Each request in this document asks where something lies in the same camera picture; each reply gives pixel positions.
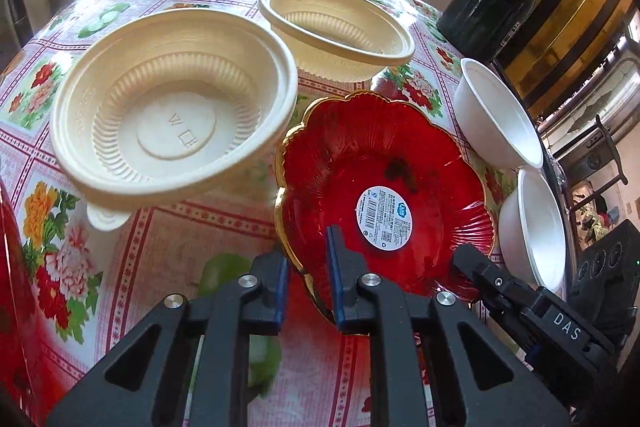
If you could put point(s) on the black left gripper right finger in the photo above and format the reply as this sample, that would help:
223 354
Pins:
432 361

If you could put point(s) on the wooden chair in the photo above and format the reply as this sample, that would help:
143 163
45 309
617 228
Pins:
589 151

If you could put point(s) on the black rice cooker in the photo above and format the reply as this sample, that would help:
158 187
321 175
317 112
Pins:
481 28

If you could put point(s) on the red flower-shaped plate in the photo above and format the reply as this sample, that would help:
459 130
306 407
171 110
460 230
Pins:
396 185

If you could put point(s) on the white paper bowl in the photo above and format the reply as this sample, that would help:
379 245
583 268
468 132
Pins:
531 233
493 121

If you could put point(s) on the floral plastic tablecloth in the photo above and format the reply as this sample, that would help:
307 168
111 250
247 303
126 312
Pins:
89 287

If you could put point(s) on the large cream plastic bowl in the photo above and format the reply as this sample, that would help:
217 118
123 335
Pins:
168 107

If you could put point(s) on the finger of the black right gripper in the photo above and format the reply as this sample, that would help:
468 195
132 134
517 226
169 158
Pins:
504 296

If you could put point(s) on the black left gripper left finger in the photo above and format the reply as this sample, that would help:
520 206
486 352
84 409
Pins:
186 361

